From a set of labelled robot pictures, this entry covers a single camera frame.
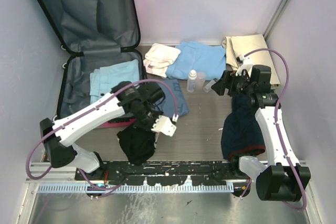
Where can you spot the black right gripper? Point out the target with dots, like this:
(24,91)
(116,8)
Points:
(227,81)

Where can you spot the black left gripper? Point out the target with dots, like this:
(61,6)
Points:
(148,127)

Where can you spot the small clear vial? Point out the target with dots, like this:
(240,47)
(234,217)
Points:
(207,88)

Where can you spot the black garment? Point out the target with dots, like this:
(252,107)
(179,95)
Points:
(137,144)

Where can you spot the dark blue patterned cloth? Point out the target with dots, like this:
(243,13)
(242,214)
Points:
(167,105)

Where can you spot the clear plastic cup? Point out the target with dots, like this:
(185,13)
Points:
(200,80)

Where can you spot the white plastic bottle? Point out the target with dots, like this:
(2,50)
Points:
(191,81)

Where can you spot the light blue pants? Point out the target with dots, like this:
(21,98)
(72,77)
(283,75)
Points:
(102,80)

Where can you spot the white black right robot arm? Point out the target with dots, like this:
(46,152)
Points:
(268,114)

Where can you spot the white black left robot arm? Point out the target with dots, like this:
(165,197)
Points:
(59,137)

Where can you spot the blue folded shirt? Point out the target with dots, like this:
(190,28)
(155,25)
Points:
(210,60)

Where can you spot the navy garment with red trim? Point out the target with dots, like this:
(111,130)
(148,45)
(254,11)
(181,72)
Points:
(241,132)

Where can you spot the pink white folded garment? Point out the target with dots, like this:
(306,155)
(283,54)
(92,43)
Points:
(159,58)

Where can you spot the pink teal open suitcase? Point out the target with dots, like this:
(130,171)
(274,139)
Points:
(96,34)

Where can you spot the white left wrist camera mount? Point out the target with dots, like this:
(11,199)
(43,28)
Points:
(164,125)

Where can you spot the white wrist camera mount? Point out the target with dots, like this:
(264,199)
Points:
(245,63)
(164,125)

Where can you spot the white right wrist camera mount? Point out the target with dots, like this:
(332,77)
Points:
(245,63)

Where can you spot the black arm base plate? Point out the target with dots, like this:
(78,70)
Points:
(207,173)

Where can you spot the white slotted cable duct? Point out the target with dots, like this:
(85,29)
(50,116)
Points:
(72,188)

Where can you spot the aluminium frame rail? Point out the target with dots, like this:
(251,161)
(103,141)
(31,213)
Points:
(52,171)

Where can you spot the aluminium corner post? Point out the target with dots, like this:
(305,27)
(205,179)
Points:
(275,18)

